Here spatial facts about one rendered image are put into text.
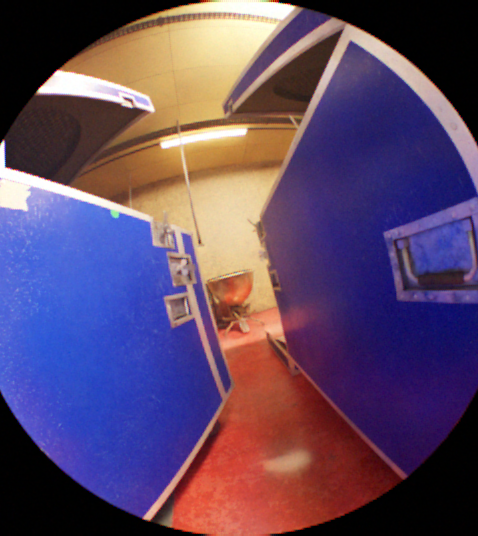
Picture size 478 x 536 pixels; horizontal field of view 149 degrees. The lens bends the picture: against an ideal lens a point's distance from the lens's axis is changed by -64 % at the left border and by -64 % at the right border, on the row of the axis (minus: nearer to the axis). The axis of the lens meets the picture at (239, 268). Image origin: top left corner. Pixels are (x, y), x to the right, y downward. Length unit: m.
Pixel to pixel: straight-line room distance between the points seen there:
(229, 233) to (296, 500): 3.62
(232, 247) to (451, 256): 3.44
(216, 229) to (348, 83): 3.46
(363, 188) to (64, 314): 0.54
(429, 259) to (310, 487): 0.67
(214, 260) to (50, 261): 3.24
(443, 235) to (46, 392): 0.59
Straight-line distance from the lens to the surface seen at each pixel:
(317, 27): 0.42
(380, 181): 0.29
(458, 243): 0.26
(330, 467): 0.76
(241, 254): 3.52
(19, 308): 0.37
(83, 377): 0.40
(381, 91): 0.29
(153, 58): 2.68
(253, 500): 0.74
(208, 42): 2.68
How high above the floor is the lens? 0.67
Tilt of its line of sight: 4 degrees up
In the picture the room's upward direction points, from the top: 15 degrees counter-clockwise
